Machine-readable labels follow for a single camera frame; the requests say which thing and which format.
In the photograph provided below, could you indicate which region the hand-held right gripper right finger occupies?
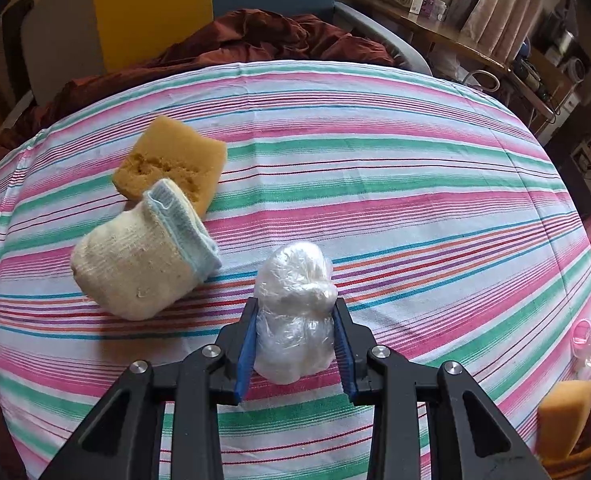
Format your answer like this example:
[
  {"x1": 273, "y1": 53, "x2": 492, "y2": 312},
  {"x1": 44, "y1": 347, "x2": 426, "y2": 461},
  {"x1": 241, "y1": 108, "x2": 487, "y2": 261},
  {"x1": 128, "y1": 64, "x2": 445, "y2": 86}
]
[{"x1": 331, "y1": 298, "x2": 551, "y2": 480}]

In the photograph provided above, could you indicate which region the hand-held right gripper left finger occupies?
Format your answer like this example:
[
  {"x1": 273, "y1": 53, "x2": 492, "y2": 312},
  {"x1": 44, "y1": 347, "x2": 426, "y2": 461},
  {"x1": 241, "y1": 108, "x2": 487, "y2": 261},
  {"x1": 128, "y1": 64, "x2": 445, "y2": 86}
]
[{"x1": 40, "y1": 298, "x2": 259, "y2": 480}]

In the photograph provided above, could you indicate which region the white plastic-wrapped ball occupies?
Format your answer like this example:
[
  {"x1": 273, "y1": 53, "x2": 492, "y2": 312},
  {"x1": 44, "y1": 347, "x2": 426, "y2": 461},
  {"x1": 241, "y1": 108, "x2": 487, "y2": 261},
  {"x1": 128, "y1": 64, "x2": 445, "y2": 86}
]
[{"x1": 253, "y1": 242, "x2": 339, "y2": 386}]

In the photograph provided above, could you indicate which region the cream sock with blue cuff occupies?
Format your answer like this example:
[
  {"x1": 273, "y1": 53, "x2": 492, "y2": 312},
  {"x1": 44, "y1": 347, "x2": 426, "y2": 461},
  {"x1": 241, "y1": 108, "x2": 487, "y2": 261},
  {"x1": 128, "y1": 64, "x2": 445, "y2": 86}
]
[{"x1": 70, "y1": 178, "x2": 223, "y2": 322}]

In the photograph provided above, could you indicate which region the striped bed sheet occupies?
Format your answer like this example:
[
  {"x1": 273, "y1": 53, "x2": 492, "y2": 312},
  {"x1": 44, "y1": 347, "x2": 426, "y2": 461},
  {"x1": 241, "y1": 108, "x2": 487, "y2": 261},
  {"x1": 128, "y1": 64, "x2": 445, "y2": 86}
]
[{"x1": 0, "y1": 59, "x2": 591, "y2": 480}]

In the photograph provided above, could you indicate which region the yellow sponge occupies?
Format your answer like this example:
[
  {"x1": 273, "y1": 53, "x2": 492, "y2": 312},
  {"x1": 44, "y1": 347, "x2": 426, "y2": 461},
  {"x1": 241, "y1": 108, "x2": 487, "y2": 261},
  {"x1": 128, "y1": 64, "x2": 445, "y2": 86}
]
[
  {"x1": 535, "y1": 379, "x2": 591, "y2": 463},
  {"x1": 113, "y1": 115, "x2": 228, "y2": 218}
]

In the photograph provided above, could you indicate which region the small tape roll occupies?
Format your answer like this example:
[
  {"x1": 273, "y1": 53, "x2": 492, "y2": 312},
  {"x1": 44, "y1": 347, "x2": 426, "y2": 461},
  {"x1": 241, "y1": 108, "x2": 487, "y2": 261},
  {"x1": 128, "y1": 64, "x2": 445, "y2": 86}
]
[{"x1": 570, "y1": 317, "x2": 591, "y2": 366}]

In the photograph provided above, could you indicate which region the maroon blanket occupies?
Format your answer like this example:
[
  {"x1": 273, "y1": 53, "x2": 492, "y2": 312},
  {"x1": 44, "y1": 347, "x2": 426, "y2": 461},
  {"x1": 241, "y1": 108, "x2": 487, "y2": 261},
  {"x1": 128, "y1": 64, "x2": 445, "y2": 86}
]
[{"x1": 0, "y1": 8, "x2": 396, "y2": 161}]

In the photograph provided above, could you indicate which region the wooden desk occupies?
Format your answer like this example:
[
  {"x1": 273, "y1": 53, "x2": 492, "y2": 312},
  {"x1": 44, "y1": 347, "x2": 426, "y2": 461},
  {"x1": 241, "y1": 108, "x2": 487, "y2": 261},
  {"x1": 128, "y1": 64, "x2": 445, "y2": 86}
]
[{"x1": 345, "y1": 0, "x2": 581, "y2": 126}]

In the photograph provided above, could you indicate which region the grey yellow blue headboard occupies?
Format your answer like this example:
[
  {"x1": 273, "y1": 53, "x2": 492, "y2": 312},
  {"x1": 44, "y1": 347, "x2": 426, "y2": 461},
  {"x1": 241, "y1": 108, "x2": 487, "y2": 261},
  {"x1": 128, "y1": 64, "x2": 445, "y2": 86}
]
[{"x1": 0, "y1": 0, "x2": 336, "y2": 111}]

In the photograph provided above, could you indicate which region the black stereo set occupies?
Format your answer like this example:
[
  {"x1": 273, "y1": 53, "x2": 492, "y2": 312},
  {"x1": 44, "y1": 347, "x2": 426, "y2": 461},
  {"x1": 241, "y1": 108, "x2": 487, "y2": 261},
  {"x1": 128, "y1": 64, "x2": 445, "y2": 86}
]
[{"x1": 530, "y1": 10, "x2": 591, "y2": 86}]

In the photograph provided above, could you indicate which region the beige patterned curtain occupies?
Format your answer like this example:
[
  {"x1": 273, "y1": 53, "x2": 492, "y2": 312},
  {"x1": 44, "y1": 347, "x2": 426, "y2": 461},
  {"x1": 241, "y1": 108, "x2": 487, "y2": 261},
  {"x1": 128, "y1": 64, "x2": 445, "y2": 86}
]
[{"x1": 458, "y1": 0, "x2": 571, "y2": 63}]

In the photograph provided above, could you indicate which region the grey bed frame rail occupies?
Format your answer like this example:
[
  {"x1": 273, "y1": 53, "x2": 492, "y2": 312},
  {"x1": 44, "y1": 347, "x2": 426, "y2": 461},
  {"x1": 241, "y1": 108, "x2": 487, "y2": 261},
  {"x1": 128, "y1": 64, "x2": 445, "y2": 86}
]
[{"x1": 333, "y1": 2, "x2": 433, "y2": 76}]

